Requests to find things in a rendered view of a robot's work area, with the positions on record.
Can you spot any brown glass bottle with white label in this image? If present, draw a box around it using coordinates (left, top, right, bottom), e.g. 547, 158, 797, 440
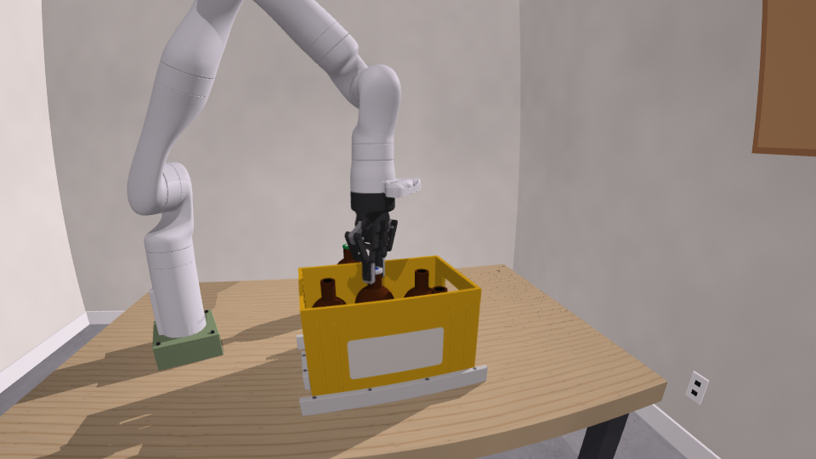
338, 244, 360, 264

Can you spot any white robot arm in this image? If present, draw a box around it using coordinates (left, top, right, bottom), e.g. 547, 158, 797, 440
127, 0, 421, 338

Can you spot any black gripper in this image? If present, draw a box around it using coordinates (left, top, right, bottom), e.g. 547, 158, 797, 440
344, 191, 398, 284

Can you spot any yellow crate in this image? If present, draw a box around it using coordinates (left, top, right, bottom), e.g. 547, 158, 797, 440
299, 255, 482, 396

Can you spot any brown glass bottle with beige label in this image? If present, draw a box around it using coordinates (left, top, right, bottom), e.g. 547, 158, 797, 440
355, 266, 394, 303

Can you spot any white flat bar with screws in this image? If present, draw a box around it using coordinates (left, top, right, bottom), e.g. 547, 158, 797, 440
299, 351, 488, 416

